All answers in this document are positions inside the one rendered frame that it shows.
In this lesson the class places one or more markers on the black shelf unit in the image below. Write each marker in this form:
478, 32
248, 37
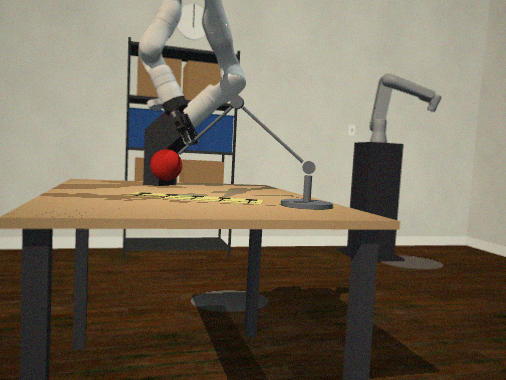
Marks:
178, 244

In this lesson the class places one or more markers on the pale wooden table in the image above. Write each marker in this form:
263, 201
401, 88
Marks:
98, 209

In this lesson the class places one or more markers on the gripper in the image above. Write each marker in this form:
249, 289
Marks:
174, 104

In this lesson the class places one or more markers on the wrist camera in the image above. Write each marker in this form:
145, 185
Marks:
155, 104

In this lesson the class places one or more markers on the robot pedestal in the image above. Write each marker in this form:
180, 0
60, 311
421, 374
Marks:
160, 134

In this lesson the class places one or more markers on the grey round floor disc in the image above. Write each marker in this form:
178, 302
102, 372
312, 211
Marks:
221, 302
419, 263

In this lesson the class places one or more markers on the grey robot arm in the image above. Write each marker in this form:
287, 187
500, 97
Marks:
377, 118

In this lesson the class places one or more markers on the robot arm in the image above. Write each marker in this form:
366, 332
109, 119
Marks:
219, 51

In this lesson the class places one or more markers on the white wall clock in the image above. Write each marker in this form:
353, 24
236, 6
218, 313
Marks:
191, 27

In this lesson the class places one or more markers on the blue box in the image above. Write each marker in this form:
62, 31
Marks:
136, 130

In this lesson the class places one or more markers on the large cardboard box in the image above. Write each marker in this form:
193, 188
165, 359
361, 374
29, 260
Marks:
174, 73
201, 77

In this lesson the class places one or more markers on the pale yellow strip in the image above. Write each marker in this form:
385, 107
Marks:
237, 200

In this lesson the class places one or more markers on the black stand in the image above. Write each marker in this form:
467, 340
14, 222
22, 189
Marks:
375, 178

